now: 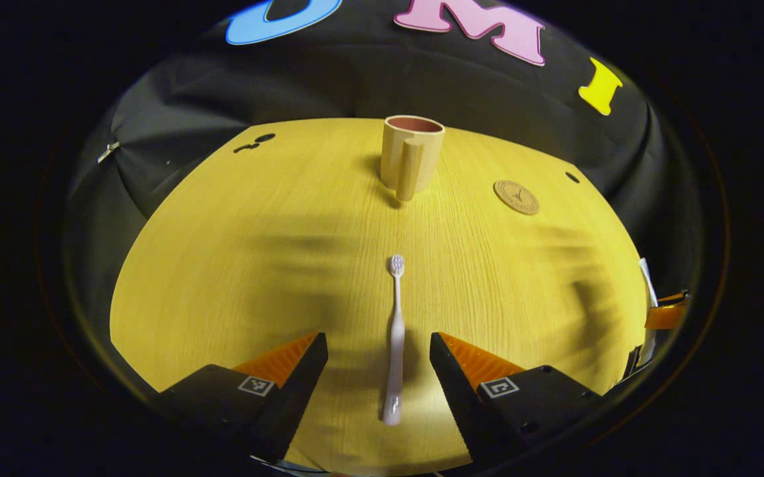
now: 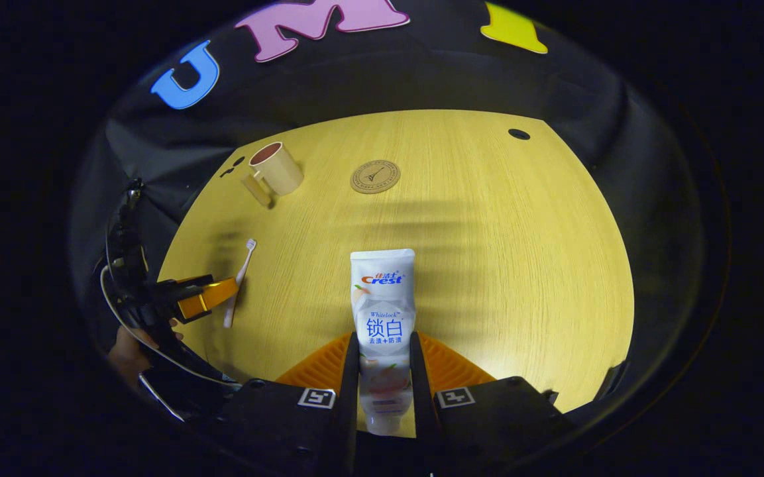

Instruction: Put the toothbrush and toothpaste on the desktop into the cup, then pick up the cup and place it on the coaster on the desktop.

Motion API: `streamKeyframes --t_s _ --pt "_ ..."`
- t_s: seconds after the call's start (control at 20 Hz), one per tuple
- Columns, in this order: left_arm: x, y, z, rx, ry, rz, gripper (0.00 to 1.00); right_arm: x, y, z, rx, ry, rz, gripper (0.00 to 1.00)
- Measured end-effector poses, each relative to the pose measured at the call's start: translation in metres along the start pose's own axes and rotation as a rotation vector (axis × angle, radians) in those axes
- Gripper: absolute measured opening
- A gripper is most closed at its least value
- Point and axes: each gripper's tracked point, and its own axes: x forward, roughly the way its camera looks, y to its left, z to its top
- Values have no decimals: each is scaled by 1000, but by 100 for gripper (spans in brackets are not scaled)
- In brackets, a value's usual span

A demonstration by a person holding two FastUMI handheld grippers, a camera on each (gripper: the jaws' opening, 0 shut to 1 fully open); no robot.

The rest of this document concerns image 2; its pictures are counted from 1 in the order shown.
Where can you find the white toothpaste tube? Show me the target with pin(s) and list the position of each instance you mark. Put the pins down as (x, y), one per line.
(382, 311)

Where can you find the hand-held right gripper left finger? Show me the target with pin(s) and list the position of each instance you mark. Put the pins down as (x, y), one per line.
(348, 411)

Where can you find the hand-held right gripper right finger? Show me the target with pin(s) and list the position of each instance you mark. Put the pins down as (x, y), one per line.
(425, 411)

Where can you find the pale pink toothbrush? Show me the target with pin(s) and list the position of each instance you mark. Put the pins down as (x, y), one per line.
(242, 268)

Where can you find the black backdrop cloth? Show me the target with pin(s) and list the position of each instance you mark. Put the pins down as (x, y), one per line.
(421, 73)

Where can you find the round cork coaster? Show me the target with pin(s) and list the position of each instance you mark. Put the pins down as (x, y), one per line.
(375, 176)

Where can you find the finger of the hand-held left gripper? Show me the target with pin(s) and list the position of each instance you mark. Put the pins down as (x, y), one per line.
(213, 297)

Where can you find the beige cup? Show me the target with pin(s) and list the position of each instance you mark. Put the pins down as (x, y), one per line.
(282, 175)

